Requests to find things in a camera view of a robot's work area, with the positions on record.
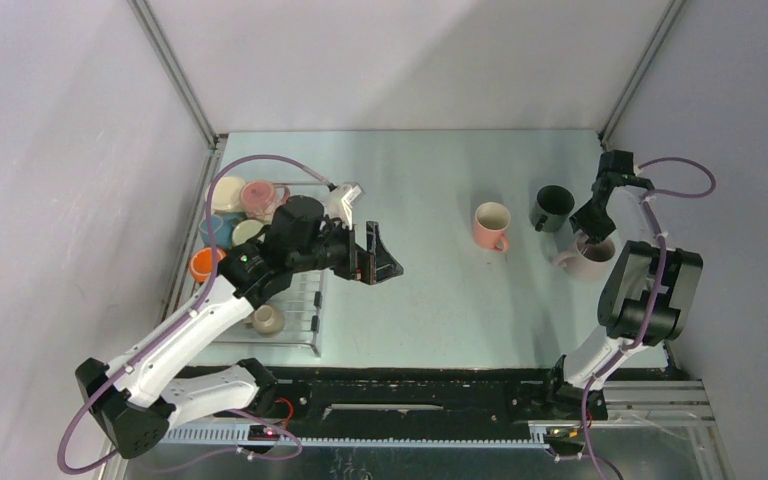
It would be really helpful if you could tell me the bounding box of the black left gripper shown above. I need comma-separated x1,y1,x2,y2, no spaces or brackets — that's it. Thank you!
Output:
290,215,402,285

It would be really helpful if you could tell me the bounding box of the lilac mug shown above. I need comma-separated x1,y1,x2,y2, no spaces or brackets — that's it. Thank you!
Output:
551,232,617,282

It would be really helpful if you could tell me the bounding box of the dark grey mug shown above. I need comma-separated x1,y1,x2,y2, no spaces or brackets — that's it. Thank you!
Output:
530,185,575,233

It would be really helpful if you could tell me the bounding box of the pink mug white inside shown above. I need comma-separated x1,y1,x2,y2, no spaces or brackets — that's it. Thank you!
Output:
472,202,511,253

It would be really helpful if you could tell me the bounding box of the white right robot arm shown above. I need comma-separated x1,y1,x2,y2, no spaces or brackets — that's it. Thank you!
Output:
541,150,704,418

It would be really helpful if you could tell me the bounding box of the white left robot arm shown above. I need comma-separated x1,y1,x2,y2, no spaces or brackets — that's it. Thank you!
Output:
75,195,404,459

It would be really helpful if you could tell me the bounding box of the small beige cup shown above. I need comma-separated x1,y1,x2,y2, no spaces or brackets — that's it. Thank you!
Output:
251,304,286,337

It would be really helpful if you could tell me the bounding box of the pink patterned mug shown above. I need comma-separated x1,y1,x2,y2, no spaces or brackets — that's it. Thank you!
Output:
239,180,291,224

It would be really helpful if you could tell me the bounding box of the light green mug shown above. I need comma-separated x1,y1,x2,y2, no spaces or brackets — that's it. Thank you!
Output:
231,219,265,247

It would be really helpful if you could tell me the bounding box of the light blue mug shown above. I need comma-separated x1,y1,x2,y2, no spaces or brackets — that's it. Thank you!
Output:
198,214,238,250

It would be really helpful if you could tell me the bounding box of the cream mug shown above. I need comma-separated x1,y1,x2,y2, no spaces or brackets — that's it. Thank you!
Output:
204,175,246,214

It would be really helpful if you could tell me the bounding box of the orange mug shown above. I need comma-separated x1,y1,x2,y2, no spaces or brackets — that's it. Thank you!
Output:
187,247,226,284

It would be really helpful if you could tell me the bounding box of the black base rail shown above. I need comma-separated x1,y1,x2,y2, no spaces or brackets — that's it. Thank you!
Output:
246,367,608,442

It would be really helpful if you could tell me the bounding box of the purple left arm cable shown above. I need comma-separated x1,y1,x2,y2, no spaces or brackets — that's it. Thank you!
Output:
56,154,336,476

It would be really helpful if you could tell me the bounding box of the grey cable tray strip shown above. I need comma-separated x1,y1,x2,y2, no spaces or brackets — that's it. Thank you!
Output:
133,423,551,450

